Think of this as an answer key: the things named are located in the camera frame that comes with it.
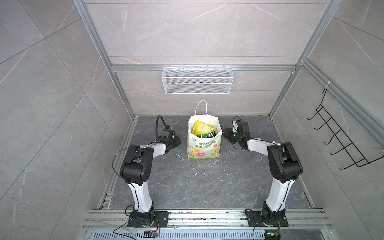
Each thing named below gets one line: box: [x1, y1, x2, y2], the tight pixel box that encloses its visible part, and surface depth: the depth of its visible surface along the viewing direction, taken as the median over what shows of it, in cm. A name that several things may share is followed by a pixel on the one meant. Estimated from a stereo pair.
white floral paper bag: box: [187, 100, 223, 161], surface depth 86 cm
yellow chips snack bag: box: [191, 119, 217, 136], surface depth 92 cm
